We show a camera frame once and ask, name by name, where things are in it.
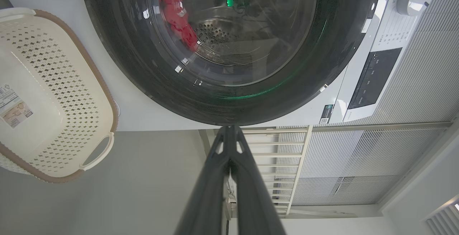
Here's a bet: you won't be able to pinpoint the white metal railing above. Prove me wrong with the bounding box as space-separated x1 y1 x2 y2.
199 126 313 218

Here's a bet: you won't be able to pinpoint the black touch control panel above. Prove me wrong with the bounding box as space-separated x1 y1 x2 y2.
349 47 403 110

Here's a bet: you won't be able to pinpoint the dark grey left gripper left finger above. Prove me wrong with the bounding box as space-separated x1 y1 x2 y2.
175 126 231 235

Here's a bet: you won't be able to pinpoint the small black code sticker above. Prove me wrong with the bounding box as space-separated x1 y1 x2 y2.
319 104 334 124

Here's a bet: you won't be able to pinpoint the printed product label sticker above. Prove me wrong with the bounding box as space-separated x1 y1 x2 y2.
0 84 34 129

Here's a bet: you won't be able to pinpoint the cream laundry basket brown rim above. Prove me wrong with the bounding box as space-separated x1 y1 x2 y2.
0 8 119 184

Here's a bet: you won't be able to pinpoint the black round glass washer door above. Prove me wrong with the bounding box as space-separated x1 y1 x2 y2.
80 0 383 126

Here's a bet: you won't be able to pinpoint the red and white garment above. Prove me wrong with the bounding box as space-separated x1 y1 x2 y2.
159 0 199 52

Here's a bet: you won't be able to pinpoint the steel perforated washer drum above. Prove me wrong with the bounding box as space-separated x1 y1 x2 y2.
186 0 298 67

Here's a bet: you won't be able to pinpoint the white washing machine body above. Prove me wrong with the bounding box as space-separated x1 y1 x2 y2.
0 0 441 132

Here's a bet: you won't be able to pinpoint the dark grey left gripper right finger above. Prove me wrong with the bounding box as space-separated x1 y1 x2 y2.
229 126 286 235

